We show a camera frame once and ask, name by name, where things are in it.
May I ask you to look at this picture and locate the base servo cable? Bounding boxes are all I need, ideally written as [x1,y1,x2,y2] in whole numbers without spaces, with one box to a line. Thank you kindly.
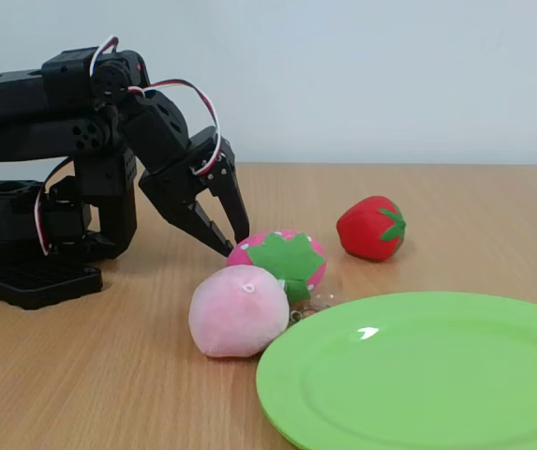
[34,157,76,257]

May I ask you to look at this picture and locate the green plastic plate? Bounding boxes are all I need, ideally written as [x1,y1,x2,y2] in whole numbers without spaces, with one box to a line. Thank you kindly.
[255,291,537,450]

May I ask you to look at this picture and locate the gripper servo cable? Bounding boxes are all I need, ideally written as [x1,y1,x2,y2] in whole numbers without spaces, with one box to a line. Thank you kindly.
[125,79,224,178]

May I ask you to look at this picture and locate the elbow servo cable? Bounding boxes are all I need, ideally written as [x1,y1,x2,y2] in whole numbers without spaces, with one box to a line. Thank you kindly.
[88,35,122,80]

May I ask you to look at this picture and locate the pink plush strawberry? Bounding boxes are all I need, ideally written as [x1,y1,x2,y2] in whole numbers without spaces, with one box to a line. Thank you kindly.
[226,228,329,304]

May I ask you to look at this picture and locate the red plush strawberry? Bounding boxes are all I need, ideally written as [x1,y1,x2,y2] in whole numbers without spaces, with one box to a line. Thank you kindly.
[336,195,408,263]

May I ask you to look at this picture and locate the pale pink plush peach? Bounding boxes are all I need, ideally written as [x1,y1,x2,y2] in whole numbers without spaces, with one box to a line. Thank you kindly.
[187,264,291,360]

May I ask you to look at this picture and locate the metal keyring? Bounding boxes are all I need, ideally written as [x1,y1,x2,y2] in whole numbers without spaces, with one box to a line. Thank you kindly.
[288,303,334,325]

